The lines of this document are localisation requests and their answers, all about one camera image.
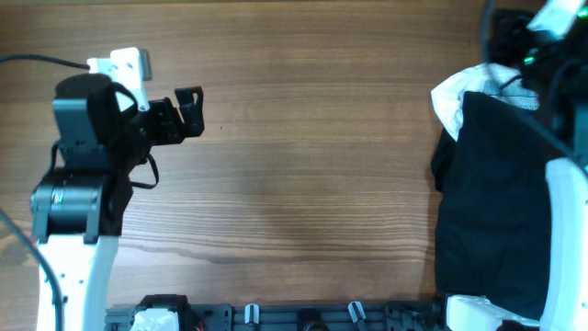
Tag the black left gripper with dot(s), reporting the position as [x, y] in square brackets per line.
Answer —
[190, 111]

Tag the black shorts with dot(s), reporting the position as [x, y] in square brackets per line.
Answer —
[493, 230]

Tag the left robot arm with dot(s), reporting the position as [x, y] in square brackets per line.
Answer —
[78, 208]

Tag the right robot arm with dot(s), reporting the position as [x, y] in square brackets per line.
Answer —
[555, 67]

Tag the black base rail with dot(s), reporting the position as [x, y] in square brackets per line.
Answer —
[356, 315]

